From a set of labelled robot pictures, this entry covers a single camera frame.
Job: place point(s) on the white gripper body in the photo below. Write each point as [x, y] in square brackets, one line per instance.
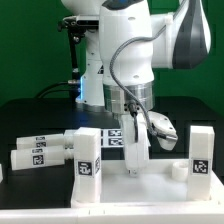
[135, 141]

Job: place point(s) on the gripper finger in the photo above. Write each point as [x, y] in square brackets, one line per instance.
[134, 172]

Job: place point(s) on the white desk tabletop tray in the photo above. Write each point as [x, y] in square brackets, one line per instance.
[162, 181]

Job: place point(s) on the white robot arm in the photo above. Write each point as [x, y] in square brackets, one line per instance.
[132, 43]

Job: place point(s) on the white marker sheet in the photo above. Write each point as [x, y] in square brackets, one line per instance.
[110, 138]

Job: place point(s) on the white L-shaped fence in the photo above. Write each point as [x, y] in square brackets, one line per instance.
[143, 213]

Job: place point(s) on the white piece at left edge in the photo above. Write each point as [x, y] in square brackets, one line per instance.
[1, 173]

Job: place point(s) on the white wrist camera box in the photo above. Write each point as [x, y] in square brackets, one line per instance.
[167, 134]

